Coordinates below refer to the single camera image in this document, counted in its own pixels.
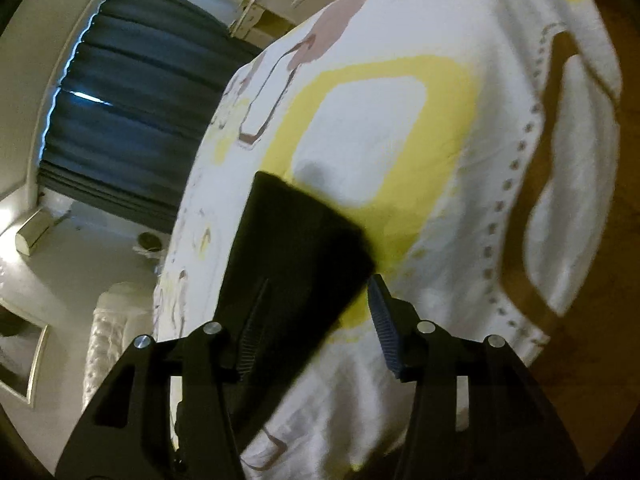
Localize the black pants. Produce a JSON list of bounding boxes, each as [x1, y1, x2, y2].
[[172, 171, 378, 466]]

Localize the framed wall picture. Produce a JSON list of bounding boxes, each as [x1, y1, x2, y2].
[[0, 305, 51, 403]]

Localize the white tufted headboard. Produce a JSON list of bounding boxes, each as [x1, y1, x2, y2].
[[82, 282, 157, 411]]

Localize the dark blue curtain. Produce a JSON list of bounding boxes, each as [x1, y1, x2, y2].
[[37, 0, 263, 233]]

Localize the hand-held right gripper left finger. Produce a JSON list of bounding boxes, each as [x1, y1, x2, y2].
[[55, 279, 269, 480]]

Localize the white patterned bedsheet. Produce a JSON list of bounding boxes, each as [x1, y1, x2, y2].
[[150, 0, 623, 480]]

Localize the white dressing table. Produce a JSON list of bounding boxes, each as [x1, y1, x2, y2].
[[232, 0, 321, 41]]

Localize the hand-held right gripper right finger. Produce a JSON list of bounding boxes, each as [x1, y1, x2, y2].
[[367, 274, 587, 480]]

